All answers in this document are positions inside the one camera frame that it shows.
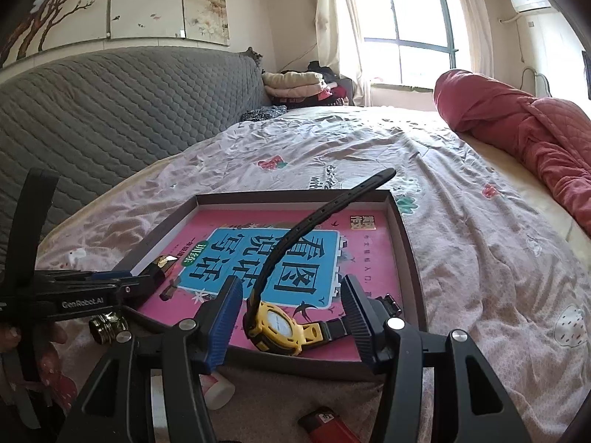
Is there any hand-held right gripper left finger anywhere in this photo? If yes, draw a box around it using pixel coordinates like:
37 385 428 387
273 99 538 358
55 279 245 443

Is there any white air conditioner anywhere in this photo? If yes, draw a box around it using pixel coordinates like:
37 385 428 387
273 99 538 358
508 0 552 14

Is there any red lighter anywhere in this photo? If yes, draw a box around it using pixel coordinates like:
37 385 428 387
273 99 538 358
298 407 361 443

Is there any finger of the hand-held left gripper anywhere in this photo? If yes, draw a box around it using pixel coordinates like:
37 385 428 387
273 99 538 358
88 268 168 308

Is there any gold foil item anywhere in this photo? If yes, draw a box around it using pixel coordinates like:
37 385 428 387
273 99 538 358
145 254 178 292

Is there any grey quilted headboard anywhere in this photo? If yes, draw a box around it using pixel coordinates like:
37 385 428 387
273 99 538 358
0 46 273 250

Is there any yellow watch with black strap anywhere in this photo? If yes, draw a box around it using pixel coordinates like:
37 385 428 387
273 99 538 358
242 167 402 358

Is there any white metal frame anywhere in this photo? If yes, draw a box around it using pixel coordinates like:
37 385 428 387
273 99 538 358
522 67 550 100

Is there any person's left hand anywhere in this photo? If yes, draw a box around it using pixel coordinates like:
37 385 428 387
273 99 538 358
0 323 68 356

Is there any white child-proof bottle cap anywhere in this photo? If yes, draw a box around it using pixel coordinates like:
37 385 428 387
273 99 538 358
201 369 236 411

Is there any dark patterned cloth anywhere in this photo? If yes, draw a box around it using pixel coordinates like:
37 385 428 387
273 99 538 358
240 104 289 123

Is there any floral wall painting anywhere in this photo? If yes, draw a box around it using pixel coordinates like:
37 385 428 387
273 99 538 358
0 0 232 70

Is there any pile of folded clothes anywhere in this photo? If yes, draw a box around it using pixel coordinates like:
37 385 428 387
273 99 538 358
261 60 354 107

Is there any cream curtain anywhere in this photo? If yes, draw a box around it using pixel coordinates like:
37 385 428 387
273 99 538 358
450 0 497 84
314 0 370 107

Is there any shallow grey box tray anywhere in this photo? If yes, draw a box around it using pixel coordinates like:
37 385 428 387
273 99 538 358
113 189 428 381

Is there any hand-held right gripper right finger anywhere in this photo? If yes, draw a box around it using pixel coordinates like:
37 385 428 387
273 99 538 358
339 274 532 443

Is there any red quilt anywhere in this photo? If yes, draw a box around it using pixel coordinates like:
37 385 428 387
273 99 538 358
433 68 591 241

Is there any window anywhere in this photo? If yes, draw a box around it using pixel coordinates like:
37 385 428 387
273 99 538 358
351 0 460 88

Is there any pink and blue book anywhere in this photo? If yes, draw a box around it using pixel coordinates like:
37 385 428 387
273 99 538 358
134 207 407 365

